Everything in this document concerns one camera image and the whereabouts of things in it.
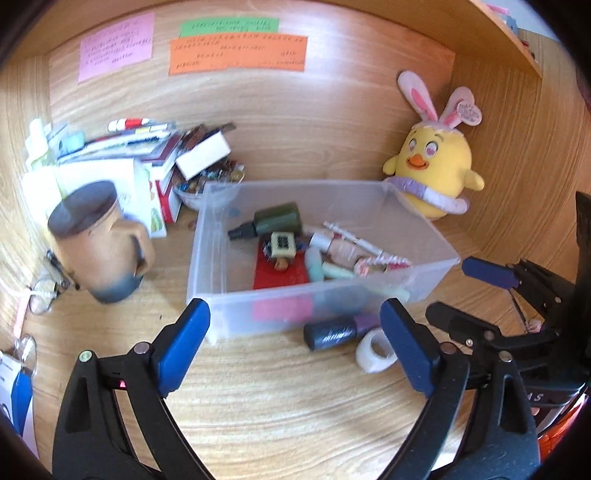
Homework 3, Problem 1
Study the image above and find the pink white braided cord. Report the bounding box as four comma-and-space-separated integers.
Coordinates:
352, 255, 413, 278

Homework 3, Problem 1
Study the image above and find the blue tape roll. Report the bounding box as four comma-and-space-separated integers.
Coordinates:
324, 287, 370, 317

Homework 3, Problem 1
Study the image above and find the black purple mascara tube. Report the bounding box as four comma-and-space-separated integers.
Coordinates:
303, 313, 380, 351

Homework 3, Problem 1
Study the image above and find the pale green cream tube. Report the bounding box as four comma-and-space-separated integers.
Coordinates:
304, 247, 355, 283

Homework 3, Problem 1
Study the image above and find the green small card box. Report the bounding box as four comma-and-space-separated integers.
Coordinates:
270, 232, 297, 259

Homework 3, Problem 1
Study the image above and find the red envelope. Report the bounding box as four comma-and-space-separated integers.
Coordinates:
252, 242, 310, 290

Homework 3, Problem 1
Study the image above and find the dark green spray bottle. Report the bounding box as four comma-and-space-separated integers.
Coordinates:
228, 202, 303, 240

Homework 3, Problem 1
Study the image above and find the pink white cosmetic tube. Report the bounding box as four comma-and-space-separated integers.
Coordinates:
310, 232, 377, 268

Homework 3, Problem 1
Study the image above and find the blue staples box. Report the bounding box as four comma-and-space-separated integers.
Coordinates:
263, 236, 304, 265

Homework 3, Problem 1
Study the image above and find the white blue badge card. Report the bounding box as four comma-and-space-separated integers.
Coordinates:
0, 352, 38, 456

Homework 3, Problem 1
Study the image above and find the yellow chick plush toy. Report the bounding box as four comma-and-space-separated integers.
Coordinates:
383, 71, 485, 220

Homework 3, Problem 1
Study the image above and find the brown ceramic lidded mug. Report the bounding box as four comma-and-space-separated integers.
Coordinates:
48, 180, 155, 304

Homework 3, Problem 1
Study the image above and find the clear plastic storage bin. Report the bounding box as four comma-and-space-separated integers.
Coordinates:
187, 180, 460, 344

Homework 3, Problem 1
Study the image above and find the white carton box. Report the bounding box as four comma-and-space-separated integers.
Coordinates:
22, 158, 167, 238

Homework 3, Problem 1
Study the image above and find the bowl of beads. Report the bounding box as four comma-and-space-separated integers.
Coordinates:
172, 161, 247, 212

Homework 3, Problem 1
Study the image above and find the stack of books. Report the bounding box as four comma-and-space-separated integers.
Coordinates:
55, 121, 191, 225

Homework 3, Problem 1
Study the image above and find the white small box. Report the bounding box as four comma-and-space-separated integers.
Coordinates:
175, 132, 231, 180

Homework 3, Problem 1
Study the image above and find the red white marker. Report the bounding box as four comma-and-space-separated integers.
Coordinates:
107, 118, 151, 133

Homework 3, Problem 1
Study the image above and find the orange paper note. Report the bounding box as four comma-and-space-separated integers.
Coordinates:
168, 32, 308, 76

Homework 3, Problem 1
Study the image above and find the green sticky note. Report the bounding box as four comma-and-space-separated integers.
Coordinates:
179, 17, 280, 38

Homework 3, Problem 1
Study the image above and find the pink sticky note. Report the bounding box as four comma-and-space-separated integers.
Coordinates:
78, 12, 155, 83

